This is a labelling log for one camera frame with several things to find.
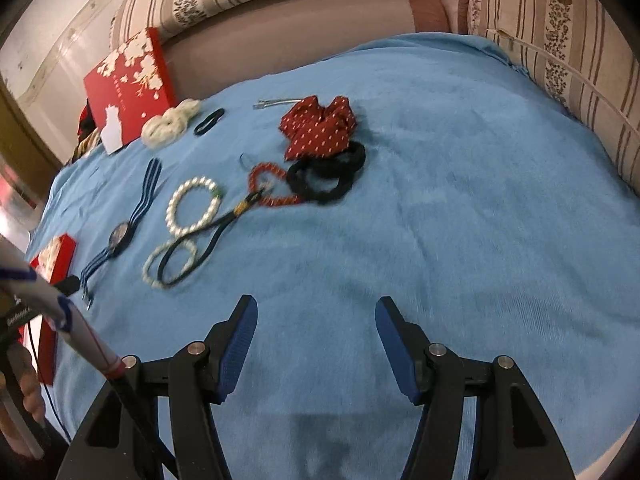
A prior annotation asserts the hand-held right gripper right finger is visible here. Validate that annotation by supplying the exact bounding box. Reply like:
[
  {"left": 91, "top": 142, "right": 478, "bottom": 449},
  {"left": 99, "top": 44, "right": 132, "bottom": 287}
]
[{"left": 375, "top": 296, "right": 583, "bottom": 480}]

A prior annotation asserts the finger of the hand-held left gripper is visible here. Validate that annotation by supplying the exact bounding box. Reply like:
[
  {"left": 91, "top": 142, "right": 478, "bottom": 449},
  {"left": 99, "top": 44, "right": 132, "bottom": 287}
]
[{"left": 52, "top": 275, "right": 81, "bottom": 297}]

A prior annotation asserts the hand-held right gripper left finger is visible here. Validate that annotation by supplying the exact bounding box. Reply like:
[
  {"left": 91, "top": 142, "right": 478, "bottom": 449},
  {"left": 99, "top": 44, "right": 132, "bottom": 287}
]
[{"left": 56, "top": 294, "right": 259, "bottom": 480}]

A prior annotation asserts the red box tray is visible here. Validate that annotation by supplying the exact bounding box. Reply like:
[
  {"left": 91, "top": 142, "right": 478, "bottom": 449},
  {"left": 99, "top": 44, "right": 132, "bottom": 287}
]
[{"left": 20, "top": 233, "right": 78, "bottom": 387}]

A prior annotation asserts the striped strap wristwatch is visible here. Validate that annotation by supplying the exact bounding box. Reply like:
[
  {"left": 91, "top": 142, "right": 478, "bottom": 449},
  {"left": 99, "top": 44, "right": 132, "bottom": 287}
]
[{"left": 80, "top": 157, "right": 163, "bottom": 311}]

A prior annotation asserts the white bead bracelet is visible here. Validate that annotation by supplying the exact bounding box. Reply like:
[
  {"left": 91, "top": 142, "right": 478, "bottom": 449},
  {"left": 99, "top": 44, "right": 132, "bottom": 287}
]
[{"left": 142, "top": 237, "right": 197, "bottom": 290}]

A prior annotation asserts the dark cord strap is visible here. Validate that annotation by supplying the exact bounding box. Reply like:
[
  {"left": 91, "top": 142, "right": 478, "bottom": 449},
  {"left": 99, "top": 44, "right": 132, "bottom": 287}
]
[{"left": 157, "top": 152, "right": 273, "bottom": 288}]

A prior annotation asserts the pearl bracelet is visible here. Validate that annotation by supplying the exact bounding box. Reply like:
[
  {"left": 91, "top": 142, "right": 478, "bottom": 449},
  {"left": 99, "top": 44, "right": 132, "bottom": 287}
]
[{"left": 165, "top": 176, "right": 222, "bottom": 237}]

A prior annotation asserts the red bead bracelet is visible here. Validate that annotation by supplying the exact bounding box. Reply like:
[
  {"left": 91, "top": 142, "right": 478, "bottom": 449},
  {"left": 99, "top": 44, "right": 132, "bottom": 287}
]
[{"left": 248, "top": 161, "right": 303, "bottom": 208}]

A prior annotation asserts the black scrunchie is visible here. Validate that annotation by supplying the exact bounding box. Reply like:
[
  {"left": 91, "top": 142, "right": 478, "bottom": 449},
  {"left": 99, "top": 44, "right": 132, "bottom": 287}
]
[
  {"left": 320, "top": 141, "right": 367, "bottom": 186},
  {"left": 286, "top": 157, "right": 351, "bottom": 207}
]

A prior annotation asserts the red polka dot scrunchie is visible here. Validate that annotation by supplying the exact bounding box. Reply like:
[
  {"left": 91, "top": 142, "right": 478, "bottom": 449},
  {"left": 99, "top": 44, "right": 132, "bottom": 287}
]
[{"left": 279, "top": 95, "right": 358, "bottom": 162}]

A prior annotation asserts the person's left hand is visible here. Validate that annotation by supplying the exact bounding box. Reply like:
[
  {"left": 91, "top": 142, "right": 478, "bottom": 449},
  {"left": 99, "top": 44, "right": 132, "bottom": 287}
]
[{"left": 0, "top": 344, "right": 49, "bottom": 426}]

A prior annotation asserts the blue blanket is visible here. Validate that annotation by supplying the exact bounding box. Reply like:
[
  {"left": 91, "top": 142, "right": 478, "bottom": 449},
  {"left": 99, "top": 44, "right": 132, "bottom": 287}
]
[{"left": 25, "top": 32, "right": 640, "bottom": 476}]

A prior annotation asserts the pile of clothes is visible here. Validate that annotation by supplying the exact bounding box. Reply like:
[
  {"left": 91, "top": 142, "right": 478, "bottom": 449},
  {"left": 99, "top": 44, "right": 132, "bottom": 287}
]
[{"left": 65, "top": 100, "right": 103, "bottom": 163}]

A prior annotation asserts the wooden glazed door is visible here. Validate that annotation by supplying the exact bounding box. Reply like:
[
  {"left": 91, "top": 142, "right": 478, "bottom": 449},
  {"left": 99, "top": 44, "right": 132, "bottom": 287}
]
[{"left": 0, "top": 80, "right": 66, "bottom": 241}]

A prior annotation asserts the cream scrunchie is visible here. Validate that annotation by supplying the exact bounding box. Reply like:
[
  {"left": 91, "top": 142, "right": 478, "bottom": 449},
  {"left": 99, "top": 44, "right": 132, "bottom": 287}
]
[{"left": 141, "top": 99, "right": 202, "bottom": 150}]

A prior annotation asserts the red floral box lid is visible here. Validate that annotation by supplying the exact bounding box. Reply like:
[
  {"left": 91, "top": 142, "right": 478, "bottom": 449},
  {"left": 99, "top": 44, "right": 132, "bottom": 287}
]
[{"left": 82, "top": 27, "right": 176, "bottom": 155}]

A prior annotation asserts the silver hair clip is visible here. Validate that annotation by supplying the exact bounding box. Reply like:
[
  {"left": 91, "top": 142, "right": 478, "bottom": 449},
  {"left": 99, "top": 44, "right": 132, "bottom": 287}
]
[{"left": 252, "top": 98, "right": 306, "bottom": 111}]

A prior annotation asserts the white printed cable sleeve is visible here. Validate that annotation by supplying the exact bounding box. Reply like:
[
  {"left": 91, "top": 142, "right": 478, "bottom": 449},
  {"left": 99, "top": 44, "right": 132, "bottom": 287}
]
[{"left": 0, "top": 237, "right": 127, "bottom": 380}]

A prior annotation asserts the thin black cable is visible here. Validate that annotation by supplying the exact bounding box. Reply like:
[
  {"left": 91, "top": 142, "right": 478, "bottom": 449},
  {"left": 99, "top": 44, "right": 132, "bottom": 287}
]
[{"left": 24, "top": 322, "right": 71, "bottom": 438}]

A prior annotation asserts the small black hair tie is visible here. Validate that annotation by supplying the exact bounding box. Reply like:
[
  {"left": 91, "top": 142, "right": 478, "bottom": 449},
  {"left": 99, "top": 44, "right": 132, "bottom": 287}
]
[{"left": 194, "top": 108, "right": 226, "bottom": 136}]

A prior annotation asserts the pink upholstered bed frame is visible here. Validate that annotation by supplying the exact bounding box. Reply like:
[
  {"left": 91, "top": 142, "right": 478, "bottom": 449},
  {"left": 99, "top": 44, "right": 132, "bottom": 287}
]
[{"left": 160, "top": 0, "right": 451, "bottom": 106}]

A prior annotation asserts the white cord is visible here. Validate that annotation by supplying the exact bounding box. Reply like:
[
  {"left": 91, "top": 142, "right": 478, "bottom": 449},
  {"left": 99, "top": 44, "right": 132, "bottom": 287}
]
[{"left": 492, "top": 27, "right": 640, "bottom": 138}]

